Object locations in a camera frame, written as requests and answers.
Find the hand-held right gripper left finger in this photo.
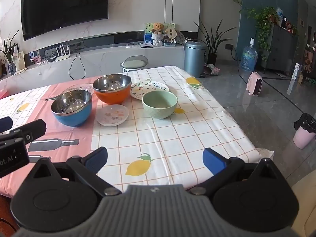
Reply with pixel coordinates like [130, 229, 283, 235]
[25, 147, 122, 198]

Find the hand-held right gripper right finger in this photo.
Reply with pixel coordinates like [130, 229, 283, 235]
[188, 148, 294, 196]

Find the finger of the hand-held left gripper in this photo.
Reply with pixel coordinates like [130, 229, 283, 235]
[7, 119, 47, 144]
[0, 117, 13, 134]

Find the blue steel bowl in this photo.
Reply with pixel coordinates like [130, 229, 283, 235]
[51, 89, 93, 128]

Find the small white sticker plate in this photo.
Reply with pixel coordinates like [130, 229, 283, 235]
[96, 104, 129, 127]

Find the orange steel bowl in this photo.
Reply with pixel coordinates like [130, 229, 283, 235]
[92, 73, 132, 105]

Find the clear glass plate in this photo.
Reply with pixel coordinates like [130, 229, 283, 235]
[62, 83, 95, 97]

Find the green ceramic bowl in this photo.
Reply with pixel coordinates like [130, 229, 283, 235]
[142, 90, 178, 119]

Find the white fruit pattern plate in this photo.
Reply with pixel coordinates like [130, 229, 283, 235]
[130, 81, 170, 100]

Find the checked lemon print tablecloth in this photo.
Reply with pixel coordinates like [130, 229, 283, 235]
[0, 65, 275, 198]

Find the potted plant in blue vase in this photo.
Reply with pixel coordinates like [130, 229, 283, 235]
[0, 30, 20, 76]

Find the white router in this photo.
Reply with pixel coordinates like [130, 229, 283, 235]
[54, 43, 71, 62]

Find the pink space heater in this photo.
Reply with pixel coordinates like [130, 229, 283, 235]
[247, 71, 263, 96]

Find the pink patterned bag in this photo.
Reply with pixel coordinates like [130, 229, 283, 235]
[203, 64, 220, 76]

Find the pink wastebasket with black bag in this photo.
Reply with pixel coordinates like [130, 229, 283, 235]
[293, 113, 316, 150]

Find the marble television console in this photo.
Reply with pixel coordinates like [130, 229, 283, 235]
[0, 43, 186, 89]

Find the grey blue trash can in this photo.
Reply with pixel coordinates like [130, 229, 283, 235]
[183, 41, 208, 78]

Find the blue water jug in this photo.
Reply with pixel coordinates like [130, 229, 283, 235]
[240, 38, 258, 72]

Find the long leaf potted plant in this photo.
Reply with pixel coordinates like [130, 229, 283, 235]
[194, 20, 237, 66]

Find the tall white product box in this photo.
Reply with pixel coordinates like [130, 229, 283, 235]
[288, 63, 302, 96]

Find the grey drawer cabinet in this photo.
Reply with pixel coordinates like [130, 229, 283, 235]
[257, 24, 298, 73]

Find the green painted picture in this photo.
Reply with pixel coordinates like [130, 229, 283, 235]
[144, 22, 176, 45]

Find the round paper fan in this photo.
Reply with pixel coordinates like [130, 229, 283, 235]
[165, 27, 179, 45]

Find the brown teddy bear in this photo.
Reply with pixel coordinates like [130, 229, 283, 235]
[151, 23, 165, 34]

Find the trailing green pothos plant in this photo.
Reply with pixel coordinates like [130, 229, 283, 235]
[239, 6, 280, 62]

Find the photo frame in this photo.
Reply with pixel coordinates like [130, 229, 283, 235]
[12, 51, 25, 70]

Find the black wall television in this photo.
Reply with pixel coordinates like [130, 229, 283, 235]
[20, 0, 109, 41]

